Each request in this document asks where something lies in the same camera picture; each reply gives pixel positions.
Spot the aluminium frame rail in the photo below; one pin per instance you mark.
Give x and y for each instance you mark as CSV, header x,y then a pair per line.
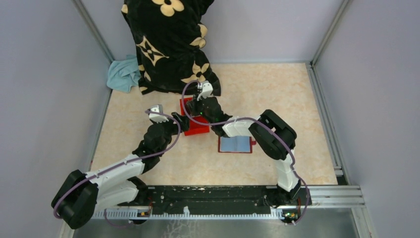
x,y
328,197

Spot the red leather card holder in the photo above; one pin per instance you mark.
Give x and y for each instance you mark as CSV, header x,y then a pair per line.
x,y
237,144

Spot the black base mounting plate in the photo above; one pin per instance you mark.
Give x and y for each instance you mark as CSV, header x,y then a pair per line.
x,y
258,195

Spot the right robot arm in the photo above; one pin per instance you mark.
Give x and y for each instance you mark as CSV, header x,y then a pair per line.
x,y
275,137

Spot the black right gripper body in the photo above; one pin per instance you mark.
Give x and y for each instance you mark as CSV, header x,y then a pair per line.
x,y
197,109

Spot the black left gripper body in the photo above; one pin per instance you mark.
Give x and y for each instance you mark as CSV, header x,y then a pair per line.
x,y
170,129

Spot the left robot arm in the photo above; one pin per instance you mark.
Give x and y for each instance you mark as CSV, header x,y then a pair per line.
x,y
83,194

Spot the light blue cloth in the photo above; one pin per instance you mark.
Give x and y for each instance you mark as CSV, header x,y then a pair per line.
x,y
123,74

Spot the red plastic bin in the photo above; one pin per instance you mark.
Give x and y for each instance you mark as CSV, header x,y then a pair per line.
x,y
194,128

